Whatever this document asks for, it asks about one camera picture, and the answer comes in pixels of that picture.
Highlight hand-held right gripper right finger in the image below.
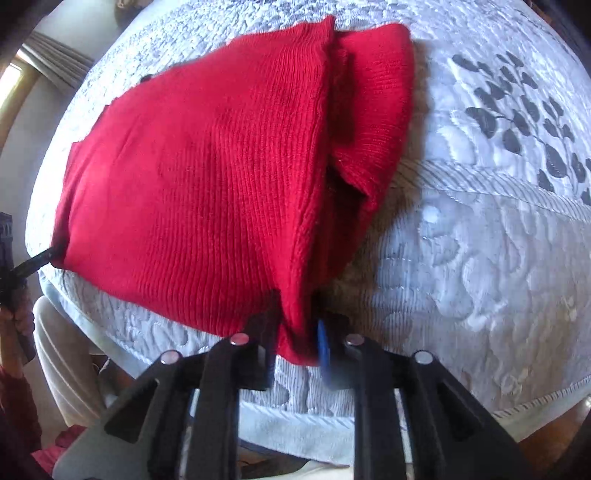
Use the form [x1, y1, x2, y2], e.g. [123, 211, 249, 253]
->
[316, 314, 536, 480]

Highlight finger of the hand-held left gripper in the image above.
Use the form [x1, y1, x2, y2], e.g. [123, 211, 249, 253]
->
[11, 246, 57, 278]

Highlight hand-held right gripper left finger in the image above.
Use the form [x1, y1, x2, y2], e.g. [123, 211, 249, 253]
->
[53, 295, 282, 480]

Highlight red knitted sweater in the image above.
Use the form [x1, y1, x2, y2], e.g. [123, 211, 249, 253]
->
[51, 15, 417, 368]

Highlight person's left forearm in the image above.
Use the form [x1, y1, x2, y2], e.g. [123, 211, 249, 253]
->
[0, 362, 44, 480]

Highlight person's left hand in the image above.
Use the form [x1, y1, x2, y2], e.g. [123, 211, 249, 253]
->
[0, 295, 37, 364]

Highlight person's beige pants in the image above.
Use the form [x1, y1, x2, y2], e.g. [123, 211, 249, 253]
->
[33, 294, 123, 428]

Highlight blue quilted bedspread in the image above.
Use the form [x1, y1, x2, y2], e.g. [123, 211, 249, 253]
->
[25, 0, 591, 468]

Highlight window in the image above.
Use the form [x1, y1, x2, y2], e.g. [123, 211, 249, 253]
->
[0, 48, 41, 155]

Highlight grey curtain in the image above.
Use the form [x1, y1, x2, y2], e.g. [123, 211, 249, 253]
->
[21, 31, 96, 91]

